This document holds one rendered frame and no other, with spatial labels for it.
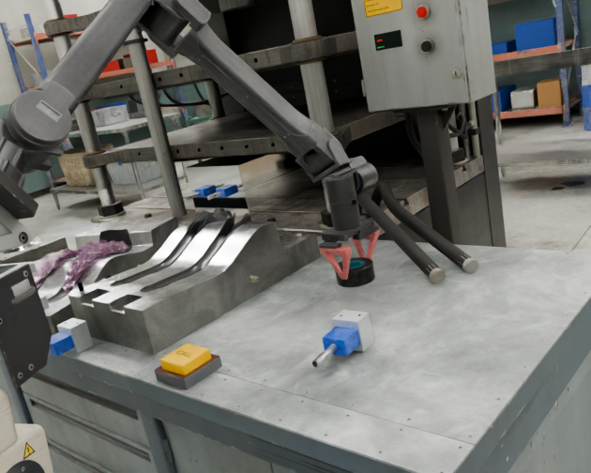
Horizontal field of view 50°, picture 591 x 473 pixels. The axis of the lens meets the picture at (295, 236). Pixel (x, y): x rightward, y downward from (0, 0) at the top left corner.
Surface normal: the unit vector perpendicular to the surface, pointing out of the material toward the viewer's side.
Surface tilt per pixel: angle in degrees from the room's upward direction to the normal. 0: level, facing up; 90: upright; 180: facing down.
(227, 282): 90
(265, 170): 90
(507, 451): 90
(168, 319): 90
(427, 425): 0
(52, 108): 66
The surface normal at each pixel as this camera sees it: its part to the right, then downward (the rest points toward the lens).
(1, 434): 0.94, -0.09
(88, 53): 0.58, -0.40
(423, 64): -0.64, 0.33
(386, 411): -0.19, -0.94
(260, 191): 0.75, 0.04
